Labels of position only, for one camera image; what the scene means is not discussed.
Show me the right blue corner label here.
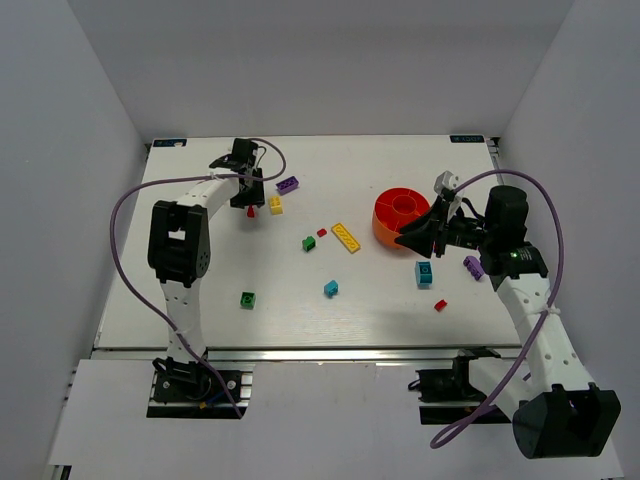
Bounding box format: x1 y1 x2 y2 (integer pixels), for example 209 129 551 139
449 134 485 144

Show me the purple lego brick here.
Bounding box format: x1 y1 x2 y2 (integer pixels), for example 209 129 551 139
276 176 299 195
463 256 485 281

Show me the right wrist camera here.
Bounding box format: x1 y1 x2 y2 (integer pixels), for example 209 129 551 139
434 171 463 222

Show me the green lego brick centre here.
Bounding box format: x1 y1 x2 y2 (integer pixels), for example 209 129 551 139
302 236 316 252

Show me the yellow square lego brick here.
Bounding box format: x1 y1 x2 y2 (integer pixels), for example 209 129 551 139
269 196 283 215

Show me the blue corner label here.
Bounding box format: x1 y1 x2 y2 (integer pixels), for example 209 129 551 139
152 138 187 148
449 134 485 144

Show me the orange divided round container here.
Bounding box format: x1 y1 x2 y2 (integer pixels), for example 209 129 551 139
372 187 430 249

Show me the light blue small lego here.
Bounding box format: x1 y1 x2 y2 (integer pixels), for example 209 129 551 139
324 280 339 298

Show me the yellow long lego plate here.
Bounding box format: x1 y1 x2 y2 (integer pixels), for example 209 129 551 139
331 223 361 254

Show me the left blue corner label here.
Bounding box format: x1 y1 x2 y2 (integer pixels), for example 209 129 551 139
152 138 187 148

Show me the purple lego brick far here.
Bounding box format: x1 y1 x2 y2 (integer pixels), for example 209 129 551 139
276 176 299 195

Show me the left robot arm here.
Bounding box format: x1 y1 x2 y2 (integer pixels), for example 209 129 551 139
148 138 264 400

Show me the green lego brick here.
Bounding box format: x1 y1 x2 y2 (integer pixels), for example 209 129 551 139
302 236 316 252
240 291 256 310

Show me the teal rounded lego brick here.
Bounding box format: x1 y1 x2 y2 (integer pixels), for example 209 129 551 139
414 261 433 289

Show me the aluminium front rail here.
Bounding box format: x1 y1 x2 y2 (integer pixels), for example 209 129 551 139
90 346 520 363

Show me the purple lego brick right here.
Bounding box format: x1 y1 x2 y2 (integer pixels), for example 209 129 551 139
463 256 485 281

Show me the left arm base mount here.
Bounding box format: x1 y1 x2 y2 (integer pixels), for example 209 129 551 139
146 358 248 420

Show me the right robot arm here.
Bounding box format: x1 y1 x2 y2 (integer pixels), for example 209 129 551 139
396 186 621 459

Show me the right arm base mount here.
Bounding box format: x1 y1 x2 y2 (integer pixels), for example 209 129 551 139
407 347 502 426

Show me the green lego brick near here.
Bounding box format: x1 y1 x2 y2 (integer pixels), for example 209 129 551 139
240 291 256 310

